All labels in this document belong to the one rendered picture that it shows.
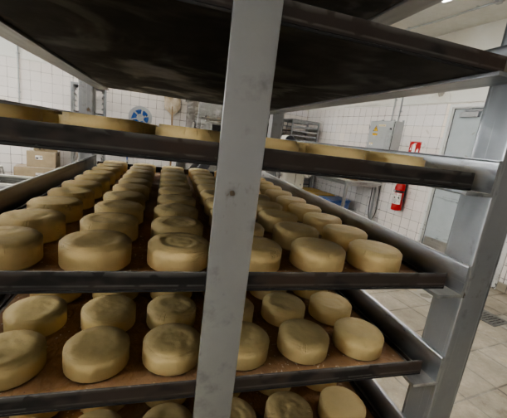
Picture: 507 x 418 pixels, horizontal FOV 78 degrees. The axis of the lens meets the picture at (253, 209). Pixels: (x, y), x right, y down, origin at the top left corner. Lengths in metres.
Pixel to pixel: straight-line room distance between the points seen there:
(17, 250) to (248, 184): 0.16
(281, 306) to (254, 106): 0.23
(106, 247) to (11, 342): 0.12
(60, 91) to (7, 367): 6.20
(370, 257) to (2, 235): 0.29
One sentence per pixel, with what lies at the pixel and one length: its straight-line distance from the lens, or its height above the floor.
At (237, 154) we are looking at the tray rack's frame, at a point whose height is 1.32.
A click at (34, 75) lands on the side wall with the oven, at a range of 6.50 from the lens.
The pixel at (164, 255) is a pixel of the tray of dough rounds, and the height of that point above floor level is 1.24.
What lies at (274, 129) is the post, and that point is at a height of 1.36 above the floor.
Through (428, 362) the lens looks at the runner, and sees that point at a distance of 0.38.
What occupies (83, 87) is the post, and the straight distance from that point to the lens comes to 0.83.
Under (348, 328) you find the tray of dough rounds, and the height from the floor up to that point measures 1.15.
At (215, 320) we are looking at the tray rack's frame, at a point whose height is 1.20.
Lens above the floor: 1.33
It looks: 12 degrees down
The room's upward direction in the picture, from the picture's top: 7 degrees clockwise
